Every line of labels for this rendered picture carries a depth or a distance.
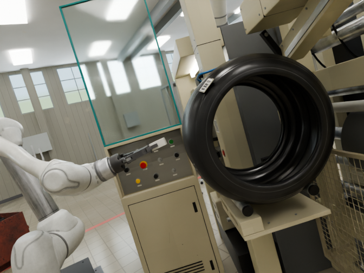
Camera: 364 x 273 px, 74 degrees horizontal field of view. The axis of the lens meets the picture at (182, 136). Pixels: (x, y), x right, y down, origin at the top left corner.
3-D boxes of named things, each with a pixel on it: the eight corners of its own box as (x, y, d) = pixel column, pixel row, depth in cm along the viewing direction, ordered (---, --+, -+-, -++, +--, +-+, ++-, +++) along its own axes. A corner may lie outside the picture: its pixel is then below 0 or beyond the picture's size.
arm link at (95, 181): (109, 183, 102) (97, 184, 89) (75, 199, 102) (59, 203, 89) (99, 160, 104) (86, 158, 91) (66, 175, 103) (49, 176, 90)
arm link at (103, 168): (98, 160, 102) (110, 153, 102) (108, 179, 103) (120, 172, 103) (91, 163, 93) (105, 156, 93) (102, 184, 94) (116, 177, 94)
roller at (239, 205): (221, 182, 129) (229, 181, 129) (221, 190, 129) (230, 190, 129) (242, 206, 94) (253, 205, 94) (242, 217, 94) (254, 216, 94)
